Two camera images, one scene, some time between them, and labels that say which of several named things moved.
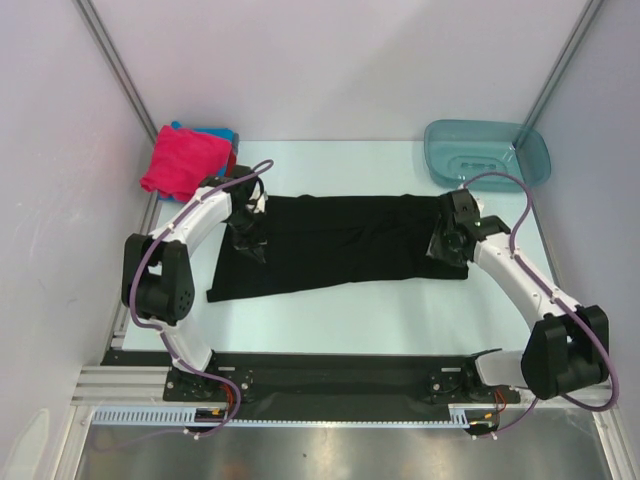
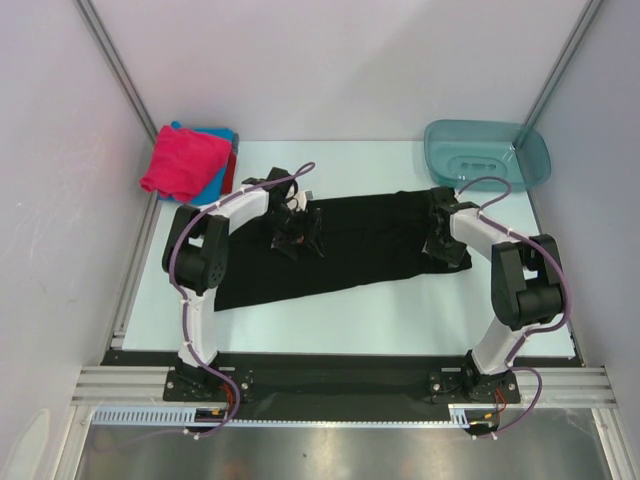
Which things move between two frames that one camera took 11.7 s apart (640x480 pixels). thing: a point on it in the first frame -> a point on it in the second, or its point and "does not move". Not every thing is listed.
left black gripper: x=254 y=243 -> x=284 y=243
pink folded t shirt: x=182 y=159 does not move
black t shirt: x=324 y=244 does not move
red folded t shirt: x=231 y=162 does not move
